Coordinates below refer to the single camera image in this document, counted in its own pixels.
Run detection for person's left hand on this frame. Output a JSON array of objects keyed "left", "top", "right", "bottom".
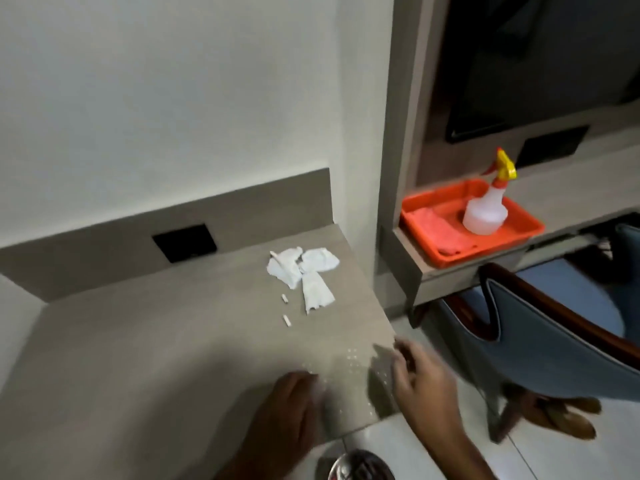
[{"left": 252, "top": 371, "right": 329, "bottom": 448}]

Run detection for person's right hand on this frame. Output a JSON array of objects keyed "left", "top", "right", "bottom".
[{"left": 392, "top": 337, "right": 469, "bottom": 441}]

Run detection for person's right forearm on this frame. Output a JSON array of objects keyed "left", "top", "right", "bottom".
[{"left": 427, "top": 427, "right": 501, "bottom": 480}]

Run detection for person's left forearm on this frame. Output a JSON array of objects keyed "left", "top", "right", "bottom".
[{"left": 212, "top": 437, "right": 321, "bottom": 480}]

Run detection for long torn white tissue piece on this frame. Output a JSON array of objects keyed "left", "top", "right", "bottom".
[{"left": 300, "top": 270, "right": 336, "bottom": 315}]

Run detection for shiny metal bin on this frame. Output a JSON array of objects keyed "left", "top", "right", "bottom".
[{"left": 325, "top": 449, "right": 397, "bottom": 480}]

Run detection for orange cleaning cloth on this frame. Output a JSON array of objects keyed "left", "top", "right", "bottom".
[{"left": 410, "top": 207, "right": 467, "bottom": 257}]

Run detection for white spray bottle yellow trigger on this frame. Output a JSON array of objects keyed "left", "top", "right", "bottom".
[{"left": 462, "top": 147, "right": 519, "bottom": 237}]

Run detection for brown slippers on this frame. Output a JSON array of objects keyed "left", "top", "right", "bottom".
[{"left": 517, "top": 394, "right": 602, "bottom": 441}]

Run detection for orange plastic tray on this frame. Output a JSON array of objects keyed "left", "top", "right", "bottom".
[{"left": 399, "top": 178, "right": 546, "bottom": 270}]

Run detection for blue upholstered chair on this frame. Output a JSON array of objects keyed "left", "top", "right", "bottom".
[{"left": 567, "top": 215, "right": 640, "bottom": 340}]

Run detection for black socket plate on panel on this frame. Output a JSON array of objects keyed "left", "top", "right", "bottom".
[{"left": 515, "top": 125, "right": 591, "bottom": 168}]

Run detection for black television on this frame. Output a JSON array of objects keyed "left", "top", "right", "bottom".
[{"left": 444, "top": 0, "right": 640, "bottom": 145}]

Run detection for blue chair with wooden frame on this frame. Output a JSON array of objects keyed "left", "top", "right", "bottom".
[{"left": 439, "top": 262, "right": 640, "bottom": 444}]

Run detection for black wall socket plate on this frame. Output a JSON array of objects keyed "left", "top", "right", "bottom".
[{"left": 152, "top": 224, "right": 219, "bottom": 264}]

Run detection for grey wooden wall unit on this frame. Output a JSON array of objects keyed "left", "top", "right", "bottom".
[{"left": 377, "top": 0, "right": 640, "bottom": 328}]

